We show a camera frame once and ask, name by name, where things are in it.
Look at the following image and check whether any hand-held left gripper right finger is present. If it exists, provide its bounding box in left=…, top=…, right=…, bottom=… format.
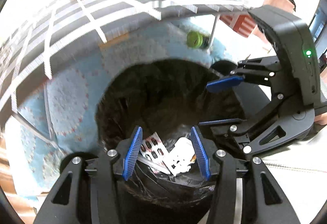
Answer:
left=190, top=125, right=302, bottom=224

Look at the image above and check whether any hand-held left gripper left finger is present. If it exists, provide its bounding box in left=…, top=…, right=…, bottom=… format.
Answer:
left=33, top=126, right=143, bottom=224

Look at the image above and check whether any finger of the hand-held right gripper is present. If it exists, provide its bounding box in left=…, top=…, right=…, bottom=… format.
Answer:
left=206, top=57, right=297, bottom=93
left=198, top=93, right=294, bottom=155

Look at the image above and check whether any white blister pack trash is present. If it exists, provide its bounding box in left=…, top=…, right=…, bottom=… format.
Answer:
left=167, top=137, right=197, bottom=176

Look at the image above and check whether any silver pill blister pack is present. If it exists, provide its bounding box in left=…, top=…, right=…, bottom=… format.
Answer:
left=140, top=132, right=171, bottom=164

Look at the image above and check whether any silver foil strip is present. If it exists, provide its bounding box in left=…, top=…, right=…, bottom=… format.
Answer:
left=138, top=155, right=170, bottom=175

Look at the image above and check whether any black lined trash bin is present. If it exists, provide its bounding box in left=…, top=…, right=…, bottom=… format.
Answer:
left=94, top=59, right=256, bottom=214

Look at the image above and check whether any green round object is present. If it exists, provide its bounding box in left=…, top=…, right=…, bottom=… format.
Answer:
left=186, top=31, right=210, bottom=50

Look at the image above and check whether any red striped cloth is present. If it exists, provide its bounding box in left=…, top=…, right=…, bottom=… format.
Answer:
left=220, top=11, right=258, bottom=37

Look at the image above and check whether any blue patterned bed sheet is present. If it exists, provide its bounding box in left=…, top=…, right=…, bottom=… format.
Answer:
left=5, top=16, right=235, bottom=199

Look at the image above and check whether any black white checkered tablecloth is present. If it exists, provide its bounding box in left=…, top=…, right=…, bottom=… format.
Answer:
left=0, top=0, right=252, bottom=112

